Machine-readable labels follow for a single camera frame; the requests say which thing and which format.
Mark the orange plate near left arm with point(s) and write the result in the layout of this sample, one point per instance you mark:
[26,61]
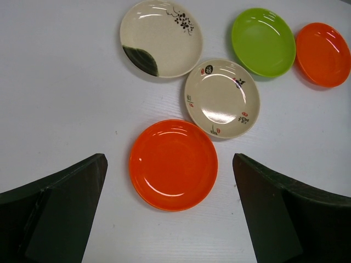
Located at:
[173,165]

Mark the cream plate with leaf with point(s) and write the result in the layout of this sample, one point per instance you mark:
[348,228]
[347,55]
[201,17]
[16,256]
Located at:
[161,38]

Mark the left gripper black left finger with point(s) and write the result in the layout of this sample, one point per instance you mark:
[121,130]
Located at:
[50,219]

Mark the orange plate near green plate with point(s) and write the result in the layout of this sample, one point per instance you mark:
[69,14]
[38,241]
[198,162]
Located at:
[322,55]

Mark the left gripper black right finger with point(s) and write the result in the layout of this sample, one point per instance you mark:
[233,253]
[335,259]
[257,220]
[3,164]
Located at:
[288,220]

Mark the beige plate with red stamps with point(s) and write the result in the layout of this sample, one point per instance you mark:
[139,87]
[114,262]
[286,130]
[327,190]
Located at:
[222,98]

